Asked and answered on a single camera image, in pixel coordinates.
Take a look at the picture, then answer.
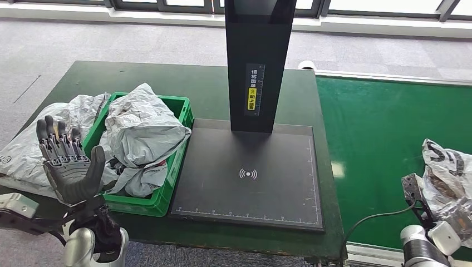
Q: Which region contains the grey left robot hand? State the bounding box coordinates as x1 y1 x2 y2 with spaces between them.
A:
36 115 107 206

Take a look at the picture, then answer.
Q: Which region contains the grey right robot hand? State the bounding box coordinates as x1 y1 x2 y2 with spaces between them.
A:
439 199 472 240

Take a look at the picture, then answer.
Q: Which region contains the grey parcel with black letters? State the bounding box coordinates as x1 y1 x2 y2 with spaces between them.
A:
419 139 472 249

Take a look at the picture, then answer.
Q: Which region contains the grey parcel with red print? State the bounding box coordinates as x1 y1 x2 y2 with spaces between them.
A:
99 131 170 199

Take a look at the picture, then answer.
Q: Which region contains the plain grey parcel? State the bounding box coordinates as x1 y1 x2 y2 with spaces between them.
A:
104 82 193 170

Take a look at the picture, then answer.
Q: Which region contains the grey parcel with brown patch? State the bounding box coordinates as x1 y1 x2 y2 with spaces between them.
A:
0 92 111 199

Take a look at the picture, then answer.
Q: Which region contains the black and yellow machine sticker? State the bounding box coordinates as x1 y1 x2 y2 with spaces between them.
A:
244 63 266 117

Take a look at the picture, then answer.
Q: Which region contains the black inbound scanning machine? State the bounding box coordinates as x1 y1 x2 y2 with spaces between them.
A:
169 0 326 234

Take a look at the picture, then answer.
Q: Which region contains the green plastic crate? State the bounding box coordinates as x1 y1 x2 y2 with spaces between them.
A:
81 92 195 217

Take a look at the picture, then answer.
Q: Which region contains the white crate label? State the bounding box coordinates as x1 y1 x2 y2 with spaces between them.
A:
166 140 188 187

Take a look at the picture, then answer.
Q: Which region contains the dark green table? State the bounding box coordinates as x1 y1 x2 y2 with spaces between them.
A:
0 61 347 260

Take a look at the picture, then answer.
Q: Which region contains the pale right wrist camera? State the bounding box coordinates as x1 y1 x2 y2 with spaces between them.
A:
401 173 436 229

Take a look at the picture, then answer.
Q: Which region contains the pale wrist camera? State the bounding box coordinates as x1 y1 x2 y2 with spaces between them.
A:
401 173 436 229
0 192 41 226

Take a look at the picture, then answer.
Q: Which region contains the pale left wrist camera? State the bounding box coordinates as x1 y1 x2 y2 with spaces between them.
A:
0 192 41 226

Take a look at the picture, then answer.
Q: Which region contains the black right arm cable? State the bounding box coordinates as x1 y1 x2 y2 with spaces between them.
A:
341 199 418 267

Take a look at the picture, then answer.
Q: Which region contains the dark window frame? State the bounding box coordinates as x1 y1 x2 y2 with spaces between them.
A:
0 0 472 21

